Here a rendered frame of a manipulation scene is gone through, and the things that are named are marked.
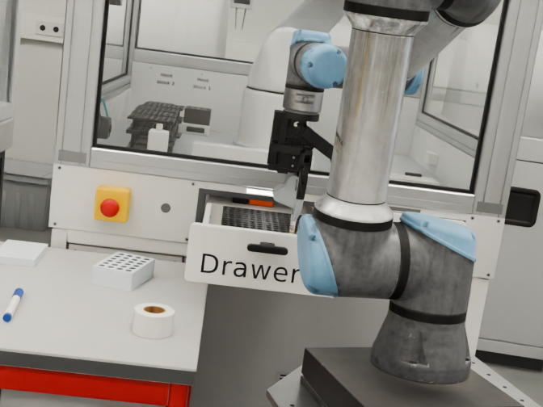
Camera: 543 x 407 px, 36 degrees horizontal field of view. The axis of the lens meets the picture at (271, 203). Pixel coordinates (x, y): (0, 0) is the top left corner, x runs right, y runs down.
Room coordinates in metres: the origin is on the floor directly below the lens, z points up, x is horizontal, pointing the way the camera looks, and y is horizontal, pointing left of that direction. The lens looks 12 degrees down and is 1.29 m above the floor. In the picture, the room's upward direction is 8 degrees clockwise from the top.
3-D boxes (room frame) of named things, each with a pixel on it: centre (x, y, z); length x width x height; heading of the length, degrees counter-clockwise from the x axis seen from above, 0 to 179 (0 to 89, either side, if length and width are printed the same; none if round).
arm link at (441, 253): (1.22, -0.25, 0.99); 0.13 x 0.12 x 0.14; 102
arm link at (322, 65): (1.52, -0.07, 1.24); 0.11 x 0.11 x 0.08; 12
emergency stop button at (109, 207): (1.76, 0.34, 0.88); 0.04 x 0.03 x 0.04; 93
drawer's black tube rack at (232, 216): (1.71, 0.01, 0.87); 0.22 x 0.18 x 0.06; 3
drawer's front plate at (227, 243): (1.51, 0.00, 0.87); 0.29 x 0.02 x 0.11; 93
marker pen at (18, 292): (1.39, 0.42, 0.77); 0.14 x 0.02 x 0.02; 10
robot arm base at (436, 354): (1.22, -0.26, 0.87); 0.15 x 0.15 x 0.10
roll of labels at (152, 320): (1.37, 0.17, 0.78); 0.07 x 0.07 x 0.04
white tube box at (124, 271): (1.63, 0.28, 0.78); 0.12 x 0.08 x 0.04; 168
